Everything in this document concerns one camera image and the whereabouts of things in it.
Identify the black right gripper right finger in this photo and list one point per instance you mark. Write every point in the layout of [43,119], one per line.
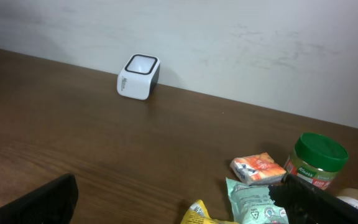
[306,203]

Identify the green lid jar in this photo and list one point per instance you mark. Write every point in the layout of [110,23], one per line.
[317,159]

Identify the white barcode scanner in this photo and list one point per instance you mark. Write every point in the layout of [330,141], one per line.
[139,77]

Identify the yellow snack packet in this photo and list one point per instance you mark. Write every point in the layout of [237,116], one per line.
[198,214]

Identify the orange white snack packet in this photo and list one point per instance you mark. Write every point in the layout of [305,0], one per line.
[258,169]

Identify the mint green tissue packet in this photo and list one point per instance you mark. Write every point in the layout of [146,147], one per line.
[252,204]

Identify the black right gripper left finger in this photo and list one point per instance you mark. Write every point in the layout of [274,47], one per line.
[54,202]

